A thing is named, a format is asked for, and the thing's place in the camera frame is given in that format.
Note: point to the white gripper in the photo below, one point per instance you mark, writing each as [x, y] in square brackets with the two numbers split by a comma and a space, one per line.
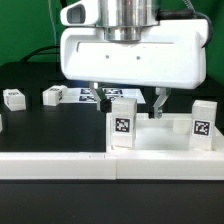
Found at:
[133, 42]

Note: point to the white square table top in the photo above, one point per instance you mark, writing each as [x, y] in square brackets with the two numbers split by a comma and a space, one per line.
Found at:
[155, 134]

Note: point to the fiducial marker sheet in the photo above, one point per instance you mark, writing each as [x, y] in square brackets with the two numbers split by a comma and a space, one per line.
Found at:
[84, 95]

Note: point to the white front fence bar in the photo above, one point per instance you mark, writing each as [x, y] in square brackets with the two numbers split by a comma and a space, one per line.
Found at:
[103, 166]

